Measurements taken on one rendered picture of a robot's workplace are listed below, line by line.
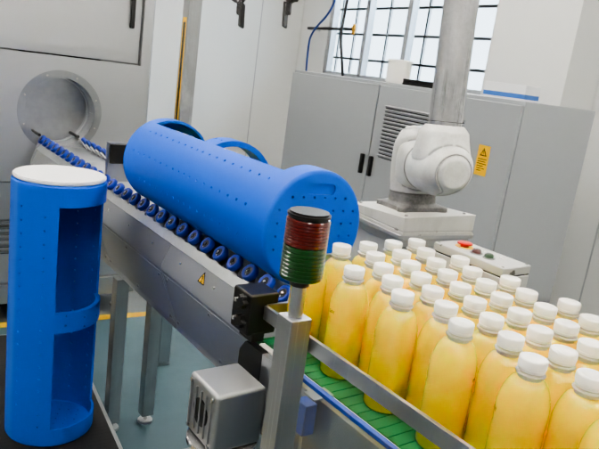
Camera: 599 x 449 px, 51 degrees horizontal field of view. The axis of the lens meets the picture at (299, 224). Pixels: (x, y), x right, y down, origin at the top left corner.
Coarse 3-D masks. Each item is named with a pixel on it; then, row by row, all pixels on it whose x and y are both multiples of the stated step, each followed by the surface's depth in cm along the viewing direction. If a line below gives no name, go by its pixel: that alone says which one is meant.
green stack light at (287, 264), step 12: (288, 252) 89; (300, 252) 88; (312, 252) 88; (324, 252) 90; (288, 264) 89; (300, 264) 88; (312, 264) 89; (288, 276) 89; (300, 276) 89; (312, 276) 89
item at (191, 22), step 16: (192, 0) 262; (192, 16) 264; (192, 32) 266; (192, 48) 268; (192, 64) 270; (192, 80) 272; (176, 96) 274; (192, 96) 274; (176, 112) 275; (192, 112) 276; (160, 336) 298; (160, 352) 300
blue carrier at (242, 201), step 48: (144, 144) 197; (192, 144) 179; (240, 144) 178; (144, 192) 200; (192, 192) 168; (240, 192) 150; (288, 192) 141; (336, 192) 149; (240, 240) 150; (336, 240) 153
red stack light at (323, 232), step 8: (288, 216) 89; (288, 224) 89; (296, 224) 87; (304, 224) 87; (312, 224) 87; (320, 224) 87; (328, 224) 88; (288, 232) 89; (296, 232) 88; (304, 232) 87; (312, 232) 87; (320, 232) 88; (328, 232) 89; (288, 240) 89; (296, 240) 88; (304, 240) 87; (312, 240) 88; (320, 240) 88; (296, 248) 88; (304, 248) 88; (312, 248) 88; (320, 248) 88
